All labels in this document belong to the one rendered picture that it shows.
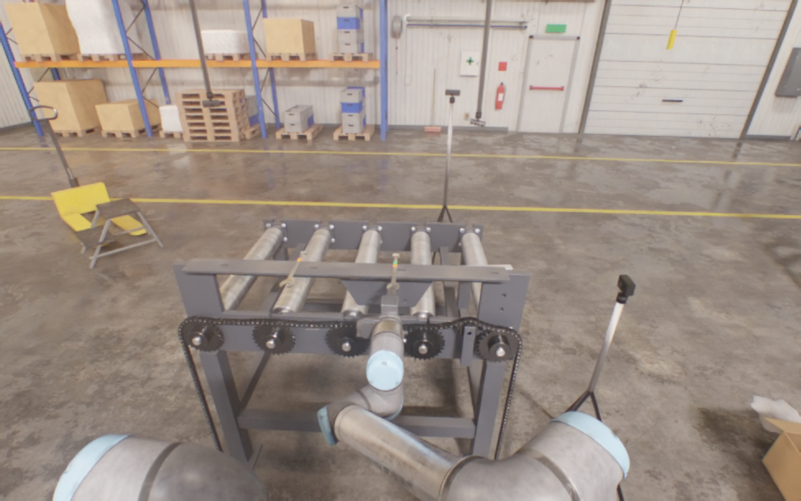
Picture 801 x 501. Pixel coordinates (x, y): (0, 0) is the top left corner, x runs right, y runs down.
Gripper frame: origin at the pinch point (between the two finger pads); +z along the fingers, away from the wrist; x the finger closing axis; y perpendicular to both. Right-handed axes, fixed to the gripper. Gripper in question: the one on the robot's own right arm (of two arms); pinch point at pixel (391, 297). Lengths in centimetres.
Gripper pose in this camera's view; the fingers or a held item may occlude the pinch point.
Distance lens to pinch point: 126.2
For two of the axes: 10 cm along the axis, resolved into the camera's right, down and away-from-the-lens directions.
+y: 10.0, 0.3, -0.3
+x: 0.1, -8.8, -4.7
